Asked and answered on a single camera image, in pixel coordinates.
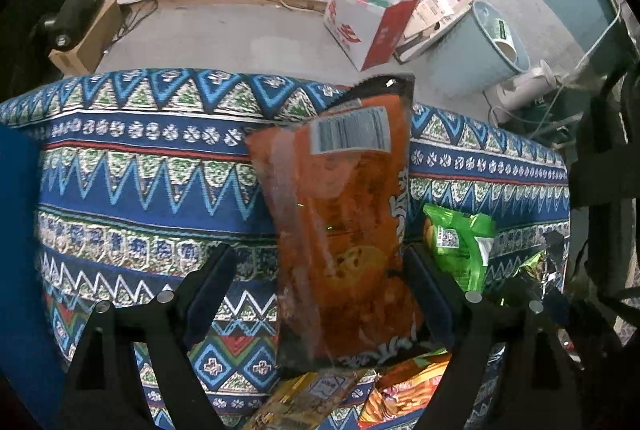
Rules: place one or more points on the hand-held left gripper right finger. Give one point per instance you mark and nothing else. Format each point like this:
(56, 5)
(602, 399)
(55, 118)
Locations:
(430, 297)

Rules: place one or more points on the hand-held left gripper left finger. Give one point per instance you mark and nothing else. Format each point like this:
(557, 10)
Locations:
(210, 305)

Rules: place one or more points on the green snack bag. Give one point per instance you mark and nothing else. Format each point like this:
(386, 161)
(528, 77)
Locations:
(460, 240)

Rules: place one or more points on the orange red snack packet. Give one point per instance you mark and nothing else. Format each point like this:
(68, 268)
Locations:
(400, 395)

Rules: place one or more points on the large orange chip bag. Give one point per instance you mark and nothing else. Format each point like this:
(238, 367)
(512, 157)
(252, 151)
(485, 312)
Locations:
(340, 220)

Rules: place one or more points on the silver foil snack packet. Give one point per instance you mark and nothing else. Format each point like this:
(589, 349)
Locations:
(552, 275)

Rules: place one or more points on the long yellow snack packet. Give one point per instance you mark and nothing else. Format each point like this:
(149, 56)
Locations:
(300, 402)

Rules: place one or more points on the blue cardboard box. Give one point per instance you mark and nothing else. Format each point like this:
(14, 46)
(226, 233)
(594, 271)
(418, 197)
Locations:
(25, 260)

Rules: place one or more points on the blue patterned tablecloth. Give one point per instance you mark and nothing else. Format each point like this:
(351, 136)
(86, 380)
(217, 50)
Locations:
(150, 190)

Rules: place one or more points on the black mesh office chair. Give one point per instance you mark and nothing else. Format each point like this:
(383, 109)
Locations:
(605, 170)

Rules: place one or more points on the white electric kettle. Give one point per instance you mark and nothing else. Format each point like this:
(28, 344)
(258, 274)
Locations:
(520, 90)

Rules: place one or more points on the light blue trash bin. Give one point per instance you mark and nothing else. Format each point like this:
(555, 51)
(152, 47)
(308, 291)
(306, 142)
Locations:
(465, 55)

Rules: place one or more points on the red and white paper bag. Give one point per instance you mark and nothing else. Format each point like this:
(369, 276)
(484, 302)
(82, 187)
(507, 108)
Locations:
(360, 25)

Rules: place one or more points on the small brown cardboard box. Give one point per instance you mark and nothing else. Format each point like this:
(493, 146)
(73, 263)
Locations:
(95, 40)

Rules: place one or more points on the flat white orange carton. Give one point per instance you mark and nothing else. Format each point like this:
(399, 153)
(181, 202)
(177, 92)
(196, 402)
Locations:
(440, 5)

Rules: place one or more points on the dark curtain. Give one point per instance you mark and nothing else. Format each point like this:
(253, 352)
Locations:
(20, 35)

